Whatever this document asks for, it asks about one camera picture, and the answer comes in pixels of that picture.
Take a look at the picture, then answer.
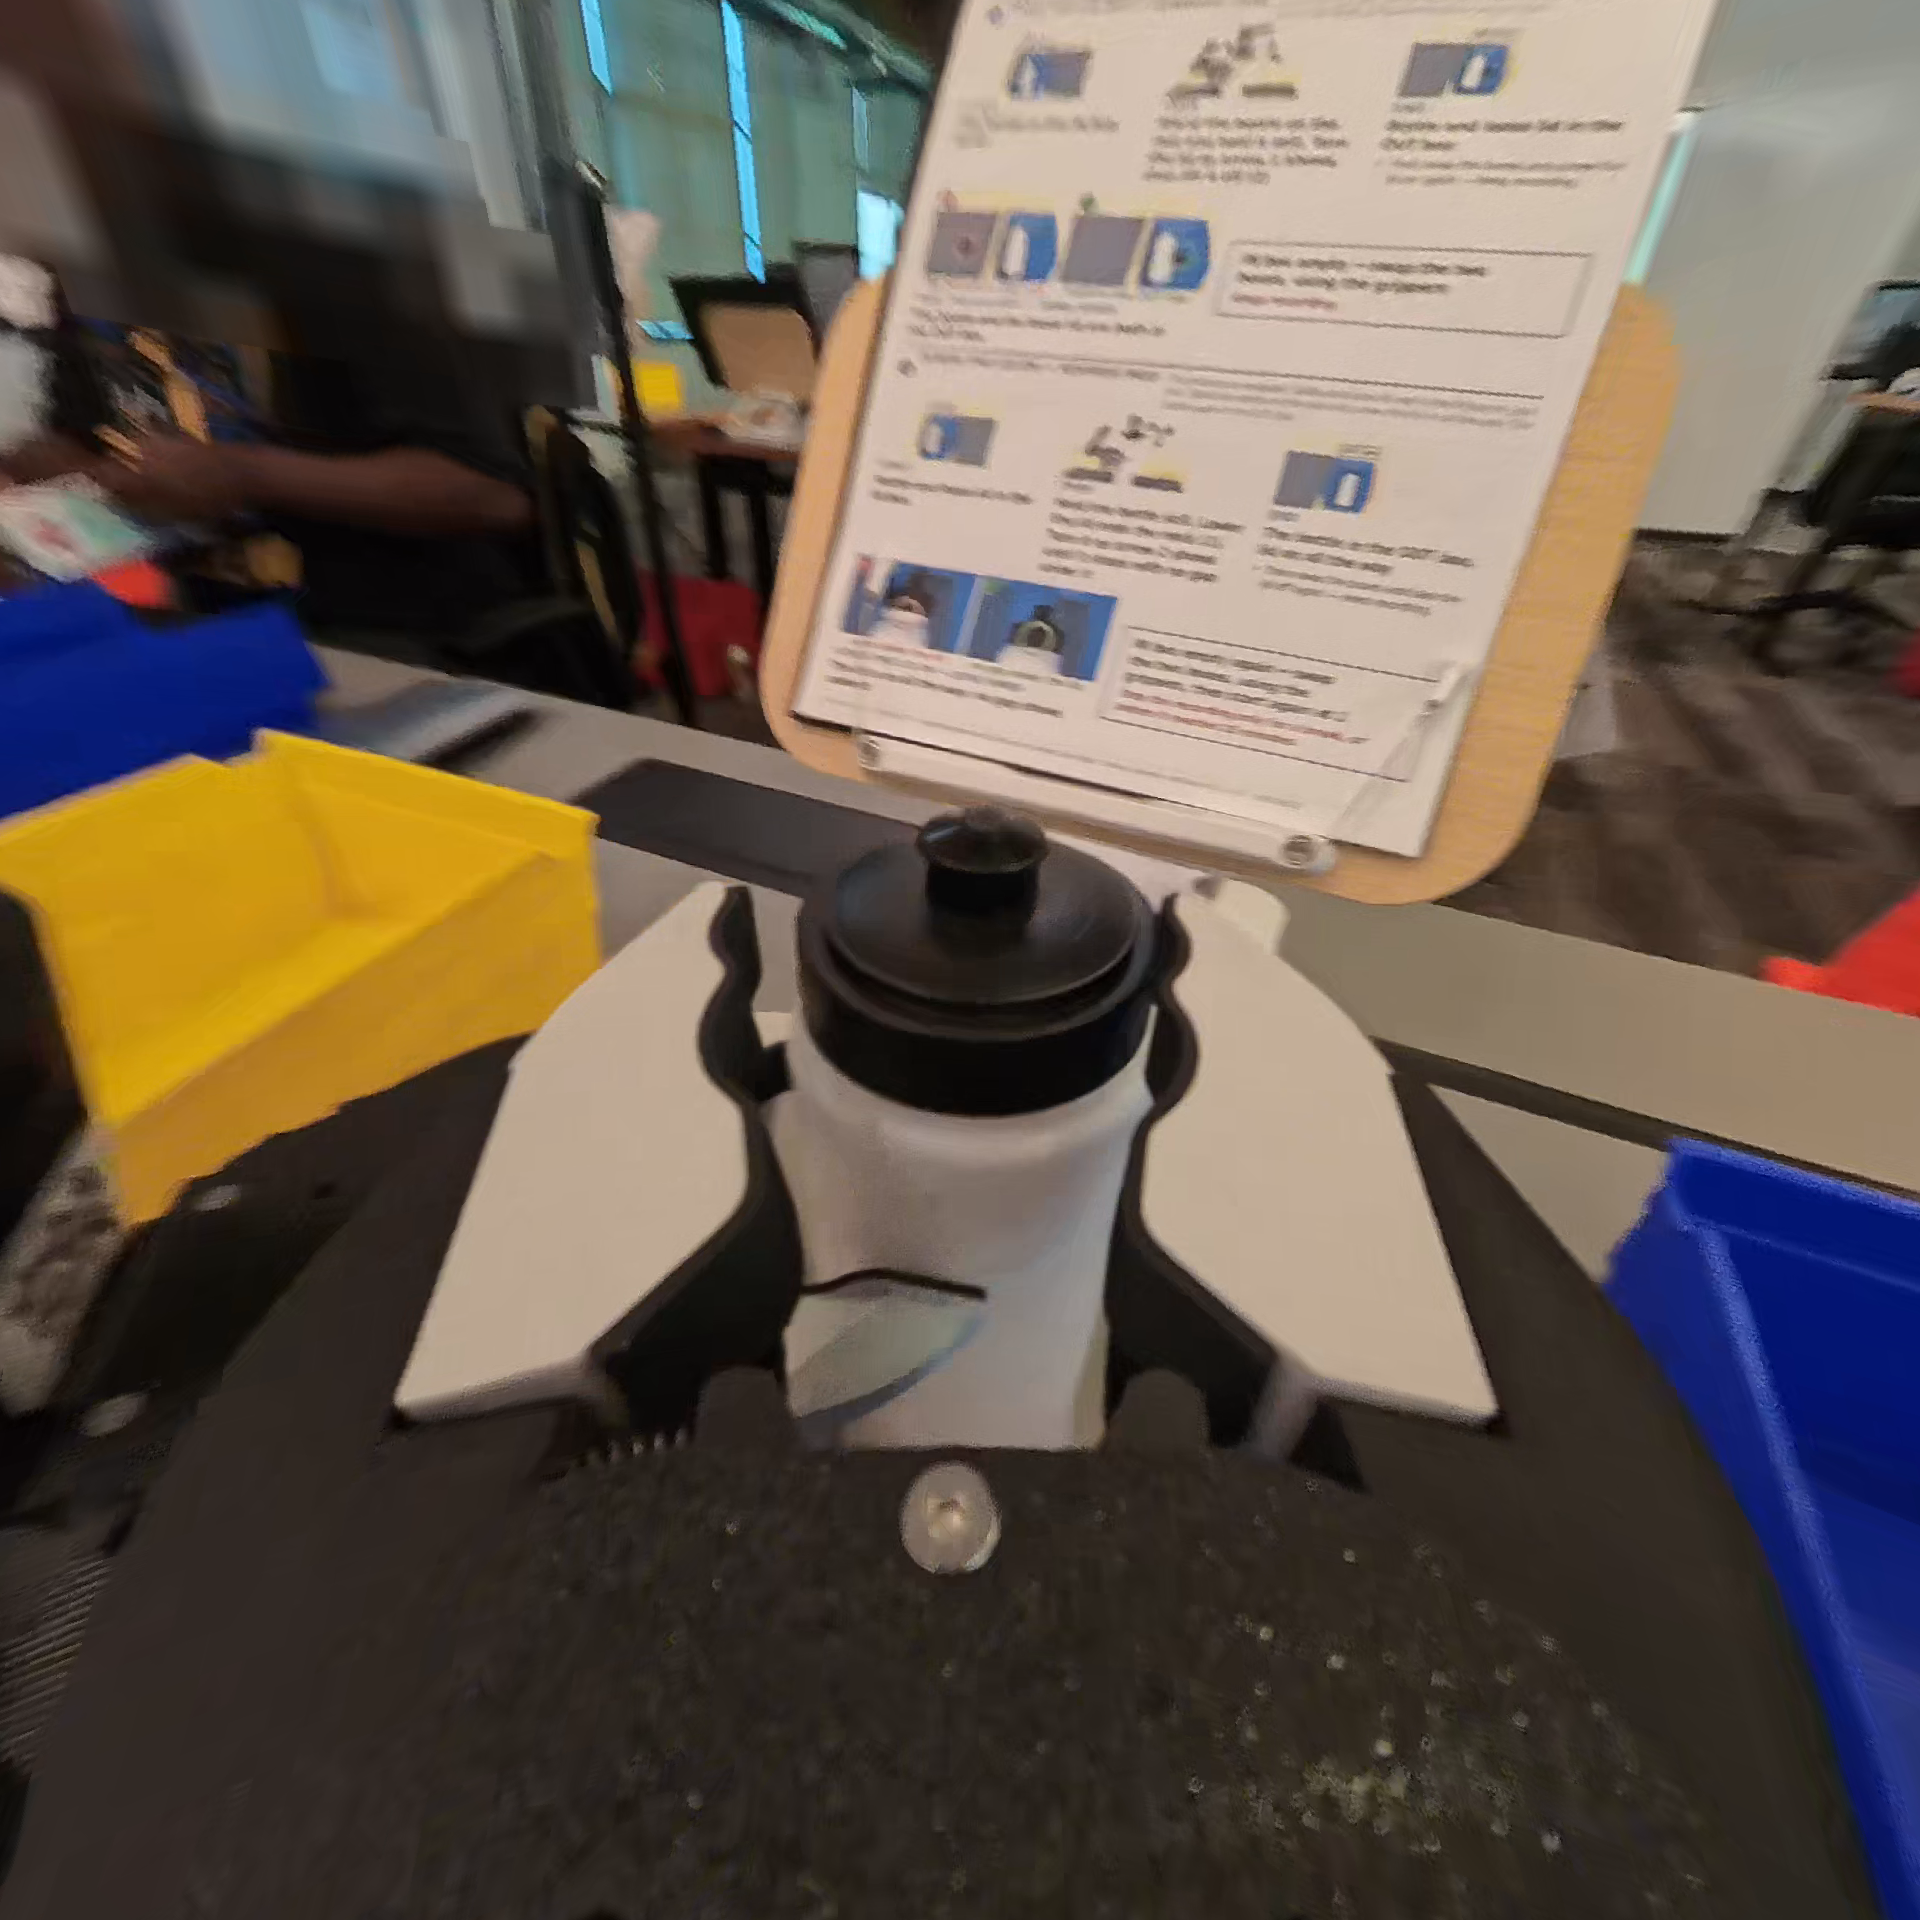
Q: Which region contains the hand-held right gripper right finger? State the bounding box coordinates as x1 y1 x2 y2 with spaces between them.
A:
1107 890 1501 1458

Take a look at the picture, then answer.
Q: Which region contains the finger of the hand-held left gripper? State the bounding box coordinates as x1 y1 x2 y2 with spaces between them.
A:
784 1269 993 1423

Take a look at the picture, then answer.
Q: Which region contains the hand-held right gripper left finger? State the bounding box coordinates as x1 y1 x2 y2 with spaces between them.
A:
393 880 799 1444

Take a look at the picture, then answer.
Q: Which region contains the white plastic bottle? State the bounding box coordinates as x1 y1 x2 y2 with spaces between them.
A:
761 1022 1158 1449

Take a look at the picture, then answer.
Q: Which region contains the yellow plastic bin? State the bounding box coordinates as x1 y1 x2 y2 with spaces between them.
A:
0 730 601 1224

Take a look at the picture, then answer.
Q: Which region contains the black bottle lid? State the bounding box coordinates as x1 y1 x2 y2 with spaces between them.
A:
790 805 1167 1121

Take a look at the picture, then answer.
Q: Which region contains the person's left forearm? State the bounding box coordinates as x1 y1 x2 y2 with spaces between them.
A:
0 1172 128 1420

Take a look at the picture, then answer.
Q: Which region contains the dark tray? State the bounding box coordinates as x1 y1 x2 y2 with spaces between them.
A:
345 683 543 766

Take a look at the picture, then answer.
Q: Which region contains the blue ribbed plastic bin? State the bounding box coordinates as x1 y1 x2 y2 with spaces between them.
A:
0 577 330 817

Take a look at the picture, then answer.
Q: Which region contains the red floor bag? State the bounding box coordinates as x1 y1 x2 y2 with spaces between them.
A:
639 577 767 698

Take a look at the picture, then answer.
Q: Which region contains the orange traffic cone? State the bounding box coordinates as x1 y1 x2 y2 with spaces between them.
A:
1762 892 1920 1022

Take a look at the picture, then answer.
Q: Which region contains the printed packet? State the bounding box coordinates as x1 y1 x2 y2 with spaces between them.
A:
0 477 153 585

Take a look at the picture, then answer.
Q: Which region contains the black stanchion pole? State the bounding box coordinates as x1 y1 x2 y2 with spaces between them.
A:
577 165 697 727

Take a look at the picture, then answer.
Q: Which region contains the wooden background table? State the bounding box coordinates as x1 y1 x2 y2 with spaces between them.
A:
659 418 799 589

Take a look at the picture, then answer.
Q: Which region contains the printed instruction sheet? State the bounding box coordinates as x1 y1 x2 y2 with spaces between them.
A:
790 0 1718 860

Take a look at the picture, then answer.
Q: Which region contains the black office chair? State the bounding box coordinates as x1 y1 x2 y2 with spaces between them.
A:
1709 275 1920 677

